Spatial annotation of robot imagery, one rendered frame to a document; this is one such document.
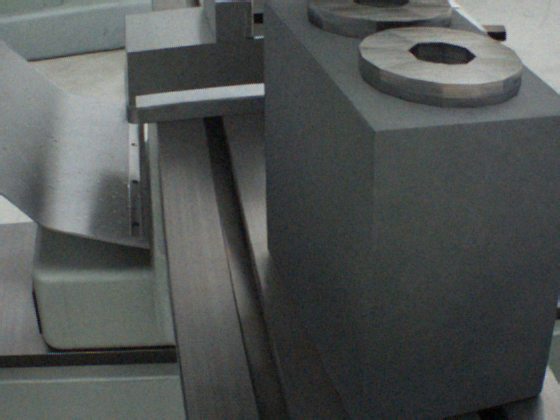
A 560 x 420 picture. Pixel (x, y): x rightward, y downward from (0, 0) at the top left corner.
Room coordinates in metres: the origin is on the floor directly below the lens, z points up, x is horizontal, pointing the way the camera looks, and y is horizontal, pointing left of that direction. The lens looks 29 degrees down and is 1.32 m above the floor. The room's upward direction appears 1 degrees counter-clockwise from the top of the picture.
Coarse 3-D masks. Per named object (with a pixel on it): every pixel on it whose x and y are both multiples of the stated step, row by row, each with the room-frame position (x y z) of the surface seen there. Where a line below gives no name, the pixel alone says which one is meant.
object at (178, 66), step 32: (224, 0) 0.91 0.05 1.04; (448, 0) 1.05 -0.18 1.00; (128, 32) 0.95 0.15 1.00; (160, 32) 0.95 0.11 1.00; (192, 32) 0.94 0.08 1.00; (224, 32) 0.91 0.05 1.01; (256, 32) 0.93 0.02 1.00; (128, 64) 0.89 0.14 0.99; (160, 64) 0.90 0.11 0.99; (192, 64) 0.90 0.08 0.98; (224, 64) 0.91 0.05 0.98; (256, 64) 0.91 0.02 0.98; (128, 96) 0.91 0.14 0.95; (160, 96) 0.90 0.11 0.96; (192, 96) 0.90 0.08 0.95; (224, 96) 0.90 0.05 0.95; (256, 96) 0.90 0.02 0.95
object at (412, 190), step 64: (320, 0) 0.61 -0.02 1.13; (384, 0) 0.63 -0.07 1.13; (320, 64) 0.54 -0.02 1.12; (384, 64) 0.50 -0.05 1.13; (448, 64) 0.54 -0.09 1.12; (512, 64) 0.51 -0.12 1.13; (320, 128) 0.53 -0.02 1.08; (384, 128) 0.45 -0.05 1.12; (448, 128) 0.46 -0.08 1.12; (512, 128) 0.47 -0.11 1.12; (320, 192) 0.53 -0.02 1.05; (384, 192) 0.45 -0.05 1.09; (448, 192) 0.46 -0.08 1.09; (512, 192) 0.47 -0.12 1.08; (320, 256) 0.53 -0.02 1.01; (384, 256) 0.45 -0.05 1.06; (448, 256) 0.46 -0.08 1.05; (512, 256) 0.47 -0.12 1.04; (320, 320) 0.53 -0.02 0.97; (384, 320) 0.45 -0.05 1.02; (448, 320) 0.46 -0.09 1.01; (512, 320) 0.47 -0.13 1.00; (384, 384) 0.45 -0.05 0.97; (448, 384) 0.46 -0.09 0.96; (512, 384) 0.47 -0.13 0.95
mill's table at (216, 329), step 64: (192, 0) 1.35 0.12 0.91; (192, 128) 0.87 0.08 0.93; (256, 128) 0.86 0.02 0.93; (192, 192) 0.75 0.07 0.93; (256, 192) 0.75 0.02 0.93; (192, 256) 0.65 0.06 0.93; (256, 256) 0.65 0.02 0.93; (192, 320) 0.57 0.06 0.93; (256, 320) 0.61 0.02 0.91; (192, 384) 0.50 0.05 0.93; (256, 384) 0.53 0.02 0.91; (320, 384) 0.50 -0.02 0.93
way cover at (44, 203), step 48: (0, 48) 1.07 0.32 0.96; (0, 96) 0.95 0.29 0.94; (48, 96) 1.05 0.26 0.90; (0, 144) 0.86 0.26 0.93; (48, 144) 0.94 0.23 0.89; (96, 144) 0.98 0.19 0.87; (144, 144) 1.00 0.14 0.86; (0, 192) 0.78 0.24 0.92; (48, 192) 0.84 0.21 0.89; (96, 192) 0.87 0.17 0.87; (144, 192) 0.89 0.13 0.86; (144, 240) 0.80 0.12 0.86
